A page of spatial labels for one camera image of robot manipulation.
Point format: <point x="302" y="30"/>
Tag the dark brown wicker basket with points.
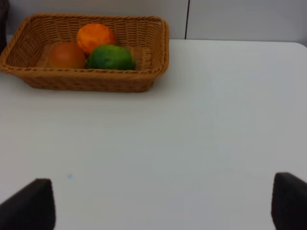
<point x="4" y="9"/>

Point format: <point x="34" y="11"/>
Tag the red orange peach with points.
<point x="67" y="55"/>

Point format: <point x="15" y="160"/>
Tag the orange wicker basket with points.
<point x="26" y="55"/>

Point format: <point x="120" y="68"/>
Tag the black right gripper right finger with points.
<point x="289" y="202"/>

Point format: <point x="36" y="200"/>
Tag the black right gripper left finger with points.
<point x="31" y="208"/>

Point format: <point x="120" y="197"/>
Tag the orange mandarin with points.
<point x="92" y="35"/>

